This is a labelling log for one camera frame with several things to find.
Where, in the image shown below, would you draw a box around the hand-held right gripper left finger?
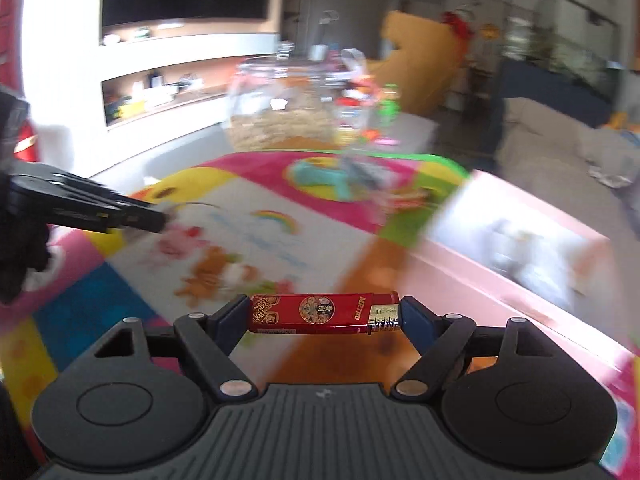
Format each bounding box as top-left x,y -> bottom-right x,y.
94,295 -> 255,403

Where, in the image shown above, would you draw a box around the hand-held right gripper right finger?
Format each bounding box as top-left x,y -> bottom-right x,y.
390,295 -> 554,403

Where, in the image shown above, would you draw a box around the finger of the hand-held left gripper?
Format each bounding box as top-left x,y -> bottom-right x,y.
46,206 -> 169,234
9,171 -> 169,222

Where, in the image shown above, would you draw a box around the red lighter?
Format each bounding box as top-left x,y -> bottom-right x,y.
247,291 -> 401,337

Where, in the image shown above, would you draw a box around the pink cardboard box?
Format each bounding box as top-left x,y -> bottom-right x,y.
406,169 -> 640,466

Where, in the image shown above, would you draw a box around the white media cabinet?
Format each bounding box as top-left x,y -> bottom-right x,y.
19,0 -> 287,181

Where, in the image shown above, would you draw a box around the large glass jar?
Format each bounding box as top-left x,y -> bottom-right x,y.
222,55 -> 347,152

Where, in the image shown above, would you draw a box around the grey sofa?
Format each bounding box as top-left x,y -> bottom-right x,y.
492,96 -> 640,212

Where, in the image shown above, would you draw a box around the yellow plush chair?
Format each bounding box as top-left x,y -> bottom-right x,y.
366,9 -> 474,117

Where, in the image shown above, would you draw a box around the dark blue tank cabinet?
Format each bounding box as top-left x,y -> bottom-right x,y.
492,57 -> 617,129

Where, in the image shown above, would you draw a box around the white plastic bag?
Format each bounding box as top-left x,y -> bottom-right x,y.
339,48 -> 369,79

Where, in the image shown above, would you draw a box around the white stick vacuum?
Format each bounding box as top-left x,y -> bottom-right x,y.
319,9 -> 339,62

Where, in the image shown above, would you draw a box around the red tassel ornament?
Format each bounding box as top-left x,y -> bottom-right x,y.
441,9 -> 474,42

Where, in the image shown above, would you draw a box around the glass fish tank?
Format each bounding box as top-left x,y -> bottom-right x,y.
500,14 -> 640,87

